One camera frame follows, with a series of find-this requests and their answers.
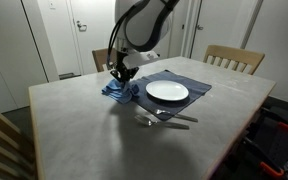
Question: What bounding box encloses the white door with small handle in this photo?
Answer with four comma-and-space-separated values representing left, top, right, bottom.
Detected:
189, 0, 253, 63

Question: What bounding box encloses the white door with lever handle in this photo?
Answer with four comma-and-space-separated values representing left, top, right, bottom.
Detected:
66, 0, 118, 76

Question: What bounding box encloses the white closet door panel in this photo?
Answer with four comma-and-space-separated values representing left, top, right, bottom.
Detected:
0, 0, 49, 114

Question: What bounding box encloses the white round plate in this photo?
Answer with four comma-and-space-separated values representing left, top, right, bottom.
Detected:
145, 79, 190, 102

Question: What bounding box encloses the silver fork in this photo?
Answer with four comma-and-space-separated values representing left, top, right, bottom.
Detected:
154, 108, 199, 123

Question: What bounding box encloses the silver spoon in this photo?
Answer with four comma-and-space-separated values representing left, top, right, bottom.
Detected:
134, 114, 191, 131

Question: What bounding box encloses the silver lever door handle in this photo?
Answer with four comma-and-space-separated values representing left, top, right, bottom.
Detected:
75, 20, 88, 33

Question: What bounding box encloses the blue cloth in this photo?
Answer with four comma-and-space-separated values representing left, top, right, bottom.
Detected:
101, 78, 141, 105

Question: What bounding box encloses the light wooden slat-back chair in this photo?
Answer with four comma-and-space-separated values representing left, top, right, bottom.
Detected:
202, 44, 266, 76
91, 47, 118, 73
0, 101, 39, 180

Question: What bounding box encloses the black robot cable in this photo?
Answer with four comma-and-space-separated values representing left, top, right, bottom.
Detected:
107, 0, 145, 72

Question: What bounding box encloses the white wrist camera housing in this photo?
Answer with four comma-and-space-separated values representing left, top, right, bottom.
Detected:
122, 51, 161, 70

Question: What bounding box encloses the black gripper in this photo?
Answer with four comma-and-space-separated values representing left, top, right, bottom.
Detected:
110, 49, 140, 83

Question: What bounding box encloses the orange and black bar clamp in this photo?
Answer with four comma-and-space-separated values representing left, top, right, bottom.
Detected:
242, 135, 286, 178
259, 105, 288, 133

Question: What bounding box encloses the dark blue placemat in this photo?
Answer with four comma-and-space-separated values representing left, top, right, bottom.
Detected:
130, 69, 213, 122

